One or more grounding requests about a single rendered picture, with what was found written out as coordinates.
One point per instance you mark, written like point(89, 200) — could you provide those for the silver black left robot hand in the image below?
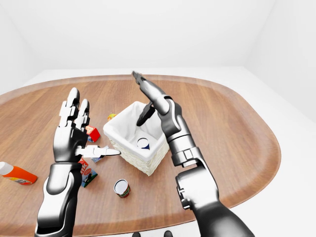
point(65, 140)

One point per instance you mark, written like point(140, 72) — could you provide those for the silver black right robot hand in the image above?
point(170, 116)

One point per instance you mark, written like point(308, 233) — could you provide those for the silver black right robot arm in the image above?
point(200, 190)

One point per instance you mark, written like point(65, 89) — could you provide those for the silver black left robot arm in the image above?
point(58, 197)

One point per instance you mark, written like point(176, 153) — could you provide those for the white woven basket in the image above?
point(128, 128)

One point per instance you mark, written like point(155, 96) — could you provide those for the red printed box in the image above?
point(93, 133)

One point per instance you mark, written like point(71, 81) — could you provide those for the blue and white tin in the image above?
point(143, 143)

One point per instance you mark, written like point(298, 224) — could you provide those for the milk carton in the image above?
point(88, 174)

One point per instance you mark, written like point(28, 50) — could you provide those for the small yellow orange packet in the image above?
point(111, 117)

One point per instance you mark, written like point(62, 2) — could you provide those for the orange bottle with white cap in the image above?
point(18, 175)

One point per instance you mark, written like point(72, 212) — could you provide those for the red and green labelled tin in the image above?
point(121, 188)

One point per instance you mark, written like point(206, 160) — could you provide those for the small dark shape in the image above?
point(136, 234)
point(168, 233)

